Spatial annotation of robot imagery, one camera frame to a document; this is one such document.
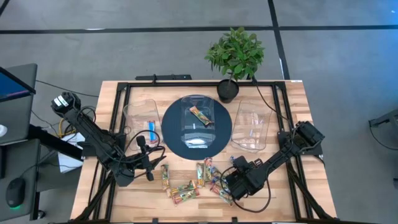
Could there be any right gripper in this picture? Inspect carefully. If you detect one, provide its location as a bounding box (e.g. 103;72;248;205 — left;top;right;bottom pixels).
224;167;261;202

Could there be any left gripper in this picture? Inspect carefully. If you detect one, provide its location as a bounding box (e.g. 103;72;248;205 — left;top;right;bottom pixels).
129;135;167;182

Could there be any orange peanut butter granola bar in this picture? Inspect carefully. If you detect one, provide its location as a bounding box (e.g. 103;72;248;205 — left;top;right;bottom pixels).
160;163;171;191
188;105;213;126
166;179;199;198
195;161;206;189

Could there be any red chewy granola bar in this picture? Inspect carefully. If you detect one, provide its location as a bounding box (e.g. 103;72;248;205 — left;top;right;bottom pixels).
170;188;200;206
147;120;158;144
210;183;234;207
203;157;214;183

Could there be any dark round woven placemat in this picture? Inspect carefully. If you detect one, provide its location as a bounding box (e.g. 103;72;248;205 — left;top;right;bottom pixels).
160;98;233;161

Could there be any clear plastic bin with label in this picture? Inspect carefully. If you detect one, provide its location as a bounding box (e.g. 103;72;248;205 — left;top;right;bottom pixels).
179;94;216;149

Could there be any white box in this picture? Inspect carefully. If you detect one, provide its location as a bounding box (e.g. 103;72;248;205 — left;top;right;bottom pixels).
57;132;85;174

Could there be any black power strip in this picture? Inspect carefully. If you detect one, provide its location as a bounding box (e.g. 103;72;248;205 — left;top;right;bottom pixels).
135;73;193;82

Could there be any black plant pot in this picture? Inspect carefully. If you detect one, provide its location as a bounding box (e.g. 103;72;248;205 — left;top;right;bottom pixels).
216;78;240;104

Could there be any green leafy small tree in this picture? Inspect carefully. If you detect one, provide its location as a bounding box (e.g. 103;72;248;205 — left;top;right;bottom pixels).
204;26;266;91

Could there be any dark grey desk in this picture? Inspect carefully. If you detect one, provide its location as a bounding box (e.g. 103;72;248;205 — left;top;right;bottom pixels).
0;63;42;222

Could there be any black computer mouse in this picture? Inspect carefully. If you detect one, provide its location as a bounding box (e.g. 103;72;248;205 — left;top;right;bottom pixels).
5;177;26;208

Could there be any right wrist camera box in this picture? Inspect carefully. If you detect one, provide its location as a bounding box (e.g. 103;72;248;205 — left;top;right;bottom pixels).
231;155;250;171

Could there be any thick dark left arm cable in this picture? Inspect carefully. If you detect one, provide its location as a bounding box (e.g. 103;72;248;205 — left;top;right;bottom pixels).
124;138;165;164

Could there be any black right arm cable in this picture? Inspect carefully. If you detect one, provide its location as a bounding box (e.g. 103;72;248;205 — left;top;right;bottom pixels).
219;166;272;214

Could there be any black power cable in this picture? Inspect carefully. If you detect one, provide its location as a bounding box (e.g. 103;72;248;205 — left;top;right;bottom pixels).
251;77;295;131

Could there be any black aluminium table frame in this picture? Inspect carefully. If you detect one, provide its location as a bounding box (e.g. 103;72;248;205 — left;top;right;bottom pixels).
71;81;338;224

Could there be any yellow cable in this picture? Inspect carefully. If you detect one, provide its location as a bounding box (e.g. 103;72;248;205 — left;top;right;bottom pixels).
57;117;68;138

